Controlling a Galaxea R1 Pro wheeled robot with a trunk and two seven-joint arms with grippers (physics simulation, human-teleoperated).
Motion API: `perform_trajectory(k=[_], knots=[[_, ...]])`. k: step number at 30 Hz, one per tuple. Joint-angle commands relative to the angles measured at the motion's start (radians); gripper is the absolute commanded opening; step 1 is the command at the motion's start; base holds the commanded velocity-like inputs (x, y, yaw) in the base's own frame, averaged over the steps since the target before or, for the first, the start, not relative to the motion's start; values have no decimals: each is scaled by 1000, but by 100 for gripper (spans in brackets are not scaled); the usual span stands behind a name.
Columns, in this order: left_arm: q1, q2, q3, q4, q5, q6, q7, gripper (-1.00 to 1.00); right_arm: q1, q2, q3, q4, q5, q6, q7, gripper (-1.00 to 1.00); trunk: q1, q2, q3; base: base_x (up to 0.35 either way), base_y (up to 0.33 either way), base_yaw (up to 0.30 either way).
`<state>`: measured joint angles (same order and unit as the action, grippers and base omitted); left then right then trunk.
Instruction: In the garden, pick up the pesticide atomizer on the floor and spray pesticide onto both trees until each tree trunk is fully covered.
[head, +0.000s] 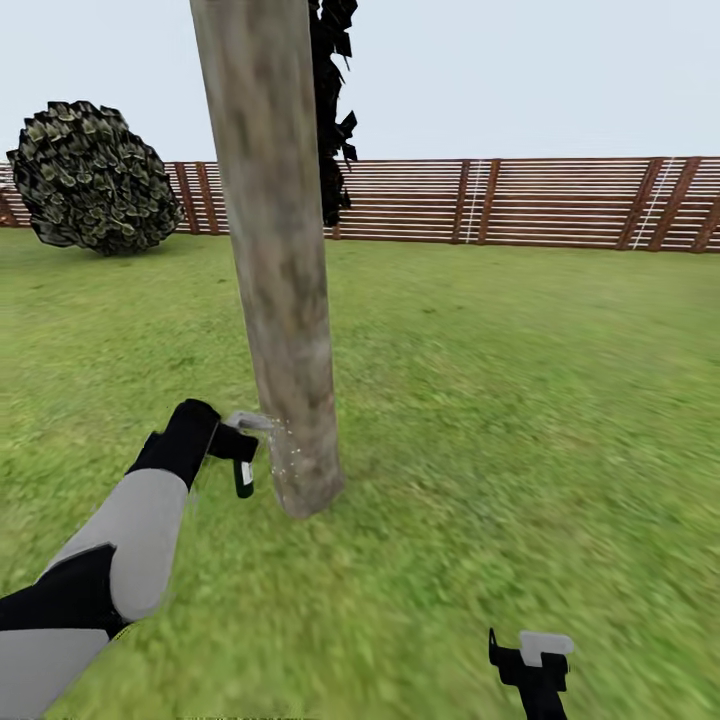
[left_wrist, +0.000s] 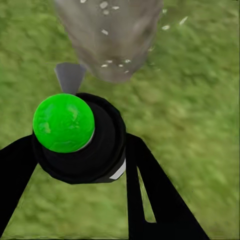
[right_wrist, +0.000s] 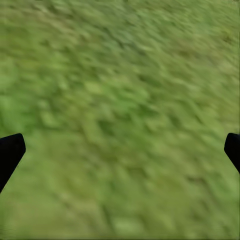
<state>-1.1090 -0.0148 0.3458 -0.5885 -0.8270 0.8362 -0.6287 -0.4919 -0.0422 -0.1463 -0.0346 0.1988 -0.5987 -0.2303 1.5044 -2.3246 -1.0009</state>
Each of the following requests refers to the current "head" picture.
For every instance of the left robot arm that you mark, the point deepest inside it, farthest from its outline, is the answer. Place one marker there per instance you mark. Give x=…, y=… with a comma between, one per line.
x=116, y=567

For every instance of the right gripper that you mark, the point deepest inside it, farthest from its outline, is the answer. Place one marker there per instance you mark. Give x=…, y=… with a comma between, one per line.
x=512, y=668

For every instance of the tree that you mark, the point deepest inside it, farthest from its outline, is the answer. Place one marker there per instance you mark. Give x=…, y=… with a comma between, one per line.
x=328, y=36
x=258, y=73

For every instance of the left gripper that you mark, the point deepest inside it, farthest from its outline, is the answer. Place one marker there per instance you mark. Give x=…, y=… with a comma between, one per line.
x=238, y=447

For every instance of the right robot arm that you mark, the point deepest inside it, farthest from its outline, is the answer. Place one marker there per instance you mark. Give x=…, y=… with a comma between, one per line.
x=538, y=670

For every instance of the pesticide atomizer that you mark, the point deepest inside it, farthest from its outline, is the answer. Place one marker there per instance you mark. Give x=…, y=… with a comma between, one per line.
x=243, y=478

